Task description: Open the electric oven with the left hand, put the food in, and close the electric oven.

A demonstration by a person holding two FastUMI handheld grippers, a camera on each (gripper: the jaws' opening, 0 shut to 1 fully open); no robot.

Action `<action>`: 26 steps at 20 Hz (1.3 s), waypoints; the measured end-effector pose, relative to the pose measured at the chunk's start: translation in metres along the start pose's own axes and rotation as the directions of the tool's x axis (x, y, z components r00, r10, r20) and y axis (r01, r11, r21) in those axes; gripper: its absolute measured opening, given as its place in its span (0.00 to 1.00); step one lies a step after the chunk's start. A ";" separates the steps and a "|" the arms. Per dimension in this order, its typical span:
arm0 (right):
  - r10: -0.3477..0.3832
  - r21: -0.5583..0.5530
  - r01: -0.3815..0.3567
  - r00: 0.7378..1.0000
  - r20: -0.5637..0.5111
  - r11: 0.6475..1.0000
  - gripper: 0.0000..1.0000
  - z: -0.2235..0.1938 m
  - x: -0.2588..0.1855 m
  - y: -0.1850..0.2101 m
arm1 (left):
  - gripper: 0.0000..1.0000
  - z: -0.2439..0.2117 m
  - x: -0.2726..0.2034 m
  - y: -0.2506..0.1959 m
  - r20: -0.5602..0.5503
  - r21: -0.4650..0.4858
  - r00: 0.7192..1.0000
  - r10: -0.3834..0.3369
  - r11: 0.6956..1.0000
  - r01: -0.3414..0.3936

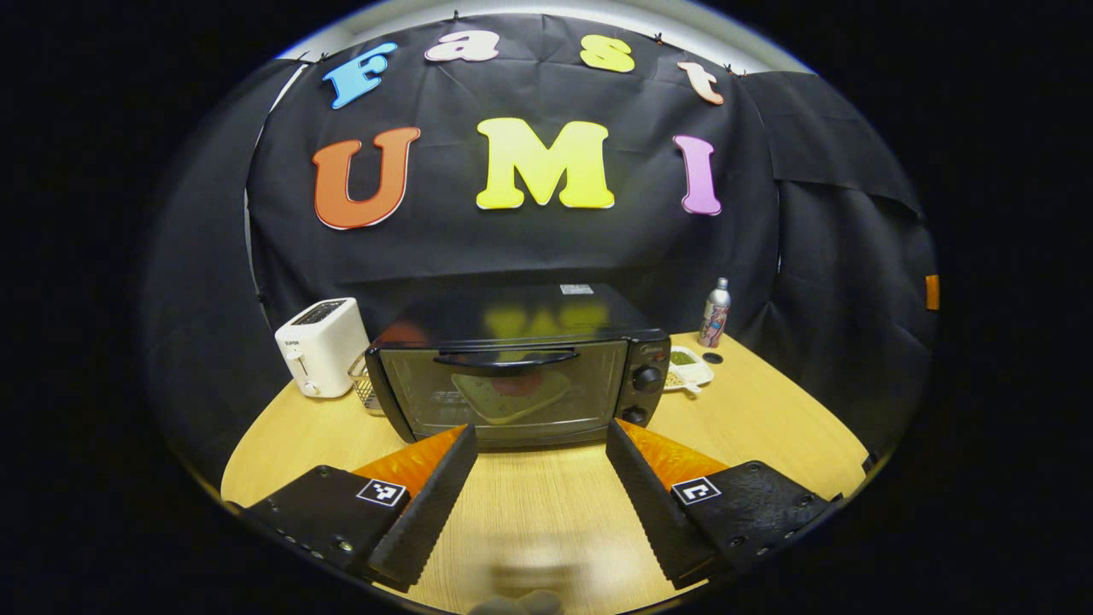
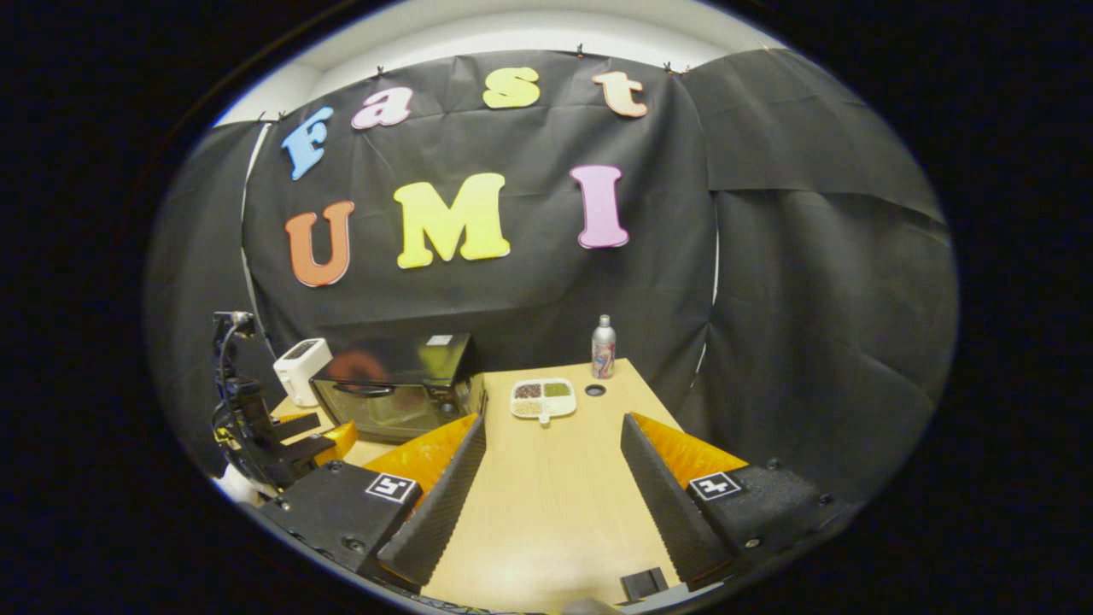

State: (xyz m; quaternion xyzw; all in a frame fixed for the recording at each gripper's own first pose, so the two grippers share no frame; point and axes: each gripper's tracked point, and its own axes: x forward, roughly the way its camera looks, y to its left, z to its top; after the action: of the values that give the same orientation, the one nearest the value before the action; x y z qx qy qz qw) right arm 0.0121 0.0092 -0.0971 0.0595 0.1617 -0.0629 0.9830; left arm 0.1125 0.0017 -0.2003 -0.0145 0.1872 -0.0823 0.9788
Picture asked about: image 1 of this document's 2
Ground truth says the wire basket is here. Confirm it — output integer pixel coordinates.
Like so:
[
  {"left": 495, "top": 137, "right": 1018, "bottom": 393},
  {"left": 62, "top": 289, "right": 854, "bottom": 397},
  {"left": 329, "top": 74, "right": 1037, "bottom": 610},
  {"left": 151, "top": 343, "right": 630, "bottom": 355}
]
[{"left": 348, "top": 354, "right": 385, "bottom": 417}]

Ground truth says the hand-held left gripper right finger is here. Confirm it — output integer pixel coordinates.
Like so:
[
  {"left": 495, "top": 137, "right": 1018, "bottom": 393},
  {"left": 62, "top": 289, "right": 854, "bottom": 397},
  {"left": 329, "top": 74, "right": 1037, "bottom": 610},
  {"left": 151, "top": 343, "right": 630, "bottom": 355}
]
[{"left": 605, "top": 419, "right": 844, "bottom": 590}]

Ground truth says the white divided snack dish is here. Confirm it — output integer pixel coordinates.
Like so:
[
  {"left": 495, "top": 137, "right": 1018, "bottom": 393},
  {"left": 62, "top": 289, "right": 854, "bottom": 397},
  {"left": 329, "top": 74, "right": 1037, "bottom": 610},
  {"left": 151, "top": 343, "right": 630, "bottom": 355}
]
[{"left": 664, "top": 346, "right": 716, "bottom": 395}]

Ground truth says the black electric oven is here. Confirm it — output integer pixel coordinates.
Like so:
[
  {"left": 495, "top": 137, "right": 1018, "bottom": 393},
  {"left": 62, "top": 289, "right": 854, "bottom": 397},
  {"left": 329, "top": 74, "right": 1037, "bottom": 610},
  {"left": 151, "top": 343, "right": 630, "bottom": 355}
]
[{"left": 365, "top": 284, "right": 672, "bottom": 451}]

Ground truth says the silver drink bottle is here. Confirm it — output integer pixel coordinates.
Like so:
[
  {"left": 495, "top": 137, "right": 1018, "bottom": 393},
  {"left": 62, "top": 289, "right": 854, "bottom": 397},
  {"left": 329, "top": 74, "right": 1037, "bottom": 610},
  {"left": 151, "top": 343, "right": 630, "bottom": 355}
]
[{"left": 698, "top": 278, "right": 732, "bottom": 349}]

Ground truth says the white toaster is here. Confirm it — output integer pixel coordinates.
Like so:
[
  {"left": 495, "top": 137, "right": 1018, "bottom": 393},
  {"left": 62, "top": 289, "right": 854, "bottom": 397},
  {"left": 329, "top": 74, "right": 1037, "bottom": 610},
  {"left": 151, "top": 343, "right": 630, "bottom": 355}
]
[{"left": 274, "top": 297, "right": 371, "bottom": 399}]

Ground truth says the cream square plate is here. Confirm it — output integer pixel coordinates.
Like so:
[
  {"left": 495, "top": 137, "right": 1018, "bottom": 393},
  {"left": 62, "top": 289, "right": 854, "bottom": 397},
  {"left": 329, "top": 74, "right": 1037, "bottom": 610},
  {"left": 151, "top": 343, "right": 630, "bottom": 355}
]
[{"left": 450, "top": 369, "right": 571, "bottom": 425}]

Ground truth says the black backdrop cloth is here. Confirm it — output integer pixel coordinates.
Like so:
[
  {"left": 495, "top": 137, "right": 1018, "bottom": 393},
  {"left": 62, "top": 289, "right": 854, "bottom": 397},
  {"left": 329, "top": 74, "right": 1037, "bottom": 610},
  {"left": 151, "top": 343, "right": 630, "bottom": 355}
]
[{"left": 141, "top": 13, "right": 940, "bottom": 479}]

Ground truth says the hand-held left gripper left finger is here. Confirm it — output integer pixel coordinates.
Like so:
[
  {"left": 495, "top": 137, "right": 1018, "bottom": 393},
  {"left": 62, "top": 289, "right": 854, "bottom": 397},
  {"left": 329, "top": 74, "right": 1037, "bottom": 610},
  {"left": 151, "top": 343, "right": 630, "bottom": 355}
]
[{"left": 242, "top": 425, "right": 479, "bottom": 593}]

